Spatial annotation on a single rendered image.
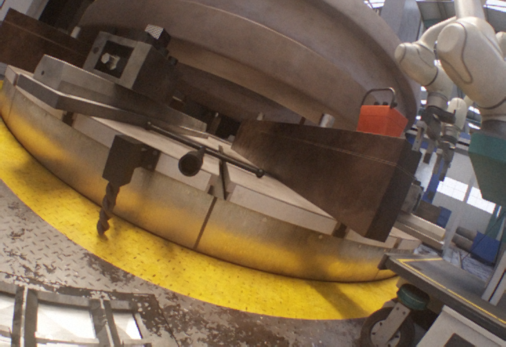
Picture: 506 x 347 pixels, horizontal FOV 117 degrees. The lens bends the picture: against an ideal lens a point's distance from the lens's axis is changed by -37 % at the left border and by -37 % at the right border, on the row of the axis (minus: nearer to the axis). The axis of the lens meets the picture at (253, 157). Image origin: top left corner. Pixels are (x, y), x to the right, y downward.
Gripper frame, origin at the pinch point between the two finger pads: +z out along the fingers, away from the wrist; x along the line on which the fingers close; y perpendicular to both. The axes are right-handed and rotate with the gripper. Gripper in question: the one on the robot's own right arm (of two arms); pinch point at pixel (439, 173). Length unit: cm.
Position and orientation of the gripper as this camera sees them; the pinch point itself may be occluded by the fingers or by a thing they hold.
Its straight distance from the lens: 124.0
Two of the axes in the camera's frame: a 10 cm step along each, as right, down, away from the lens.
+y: 4.5, 2.4, -8.6
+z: -4.0, 9.2, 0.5
